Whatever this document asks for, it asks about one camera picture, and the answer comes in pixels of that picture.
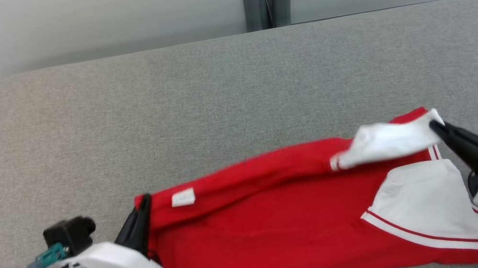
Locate grey fabric sofa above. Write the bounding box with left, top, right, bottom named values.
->
left=0, top=0, right=478, bottom=268

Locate red shirt with white sleeves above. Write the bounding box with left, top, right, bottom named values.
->
left=126, top=98, right=478, bottom=268

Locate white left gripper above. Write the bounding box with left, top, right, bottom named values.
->
left=38, top=193, right=166, bottom=268

